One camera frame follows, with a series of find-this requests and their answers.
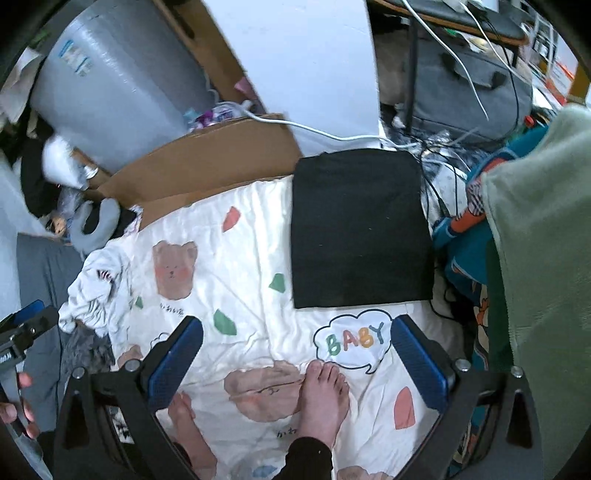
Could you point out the grey camouflage jacket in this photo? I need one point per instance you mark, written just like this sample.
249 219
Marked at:
87 350

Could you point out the small black cloth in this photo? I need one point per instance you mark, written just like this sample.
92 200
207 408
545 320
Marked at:
123 224

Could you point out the grey neck pillow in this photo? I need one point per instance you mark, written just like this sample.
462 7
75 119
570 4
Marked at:
99 226

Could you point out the purple packet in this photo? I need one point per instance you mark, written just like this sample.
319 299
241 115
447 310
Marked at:
212 115

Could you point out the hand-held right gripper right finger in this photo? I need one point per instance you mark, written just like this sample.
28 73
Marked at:
420 364

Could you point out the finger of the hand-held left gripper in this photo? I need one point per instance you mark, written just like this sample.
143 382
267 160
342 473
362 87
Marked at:
27 313
44 323

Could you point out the floral patterned cloth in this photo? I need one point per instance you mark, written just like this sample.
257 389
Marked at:
137 217

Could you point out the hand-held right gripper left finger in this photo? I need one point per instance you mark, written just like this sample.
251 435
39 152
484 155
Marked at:
178 360

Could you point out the black cartoon print t-shirt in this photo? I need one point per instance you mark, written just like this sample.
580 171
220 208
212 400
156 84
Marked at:
360 230

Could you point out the light green fleece garment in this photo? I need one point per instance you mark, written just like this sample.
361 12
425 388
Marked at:
545 230

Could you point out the clear plastic bag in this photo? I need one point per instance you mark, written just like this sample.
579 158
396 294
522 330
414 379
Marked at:
68 203

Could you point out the cream bear print bed sheet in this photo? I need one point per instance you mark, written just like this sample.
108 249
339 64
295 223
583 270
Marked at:
258 258

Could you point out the cardboard box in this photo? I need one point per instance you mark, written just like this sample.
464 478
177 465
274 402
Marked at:
90 168

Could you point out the teal printed blanket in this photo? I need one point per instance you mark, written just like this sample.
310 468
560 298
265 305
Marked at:
466 249

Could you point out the person's bare foot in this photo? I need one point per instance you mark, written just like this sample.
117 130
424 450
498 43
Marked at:
191 429
323 401

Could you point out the white spotted fleece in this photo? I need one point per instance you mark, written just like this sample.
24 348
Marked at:
117 422

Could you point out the large black garment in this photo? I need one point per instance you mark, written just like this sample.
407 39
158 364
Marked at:
34 180

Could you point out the white pillow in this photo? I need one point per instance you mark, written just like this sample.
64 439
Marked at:
57 159

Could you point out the brown teddy bear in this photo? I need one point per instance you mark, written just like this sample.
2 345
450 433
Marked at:
61 226

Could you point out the flattened cardboard sheet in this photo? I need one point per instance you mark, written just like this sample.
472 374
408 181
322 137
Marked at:
207 161

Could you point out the grey bag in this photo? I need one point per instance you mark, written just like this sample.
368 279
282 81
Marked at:
461 92

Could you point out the person's left hand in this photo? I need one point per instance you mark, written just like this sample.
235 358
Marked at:
27 420

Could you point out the white hoodie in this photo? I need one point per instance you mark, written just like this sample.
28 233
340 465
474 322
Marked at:
92 286

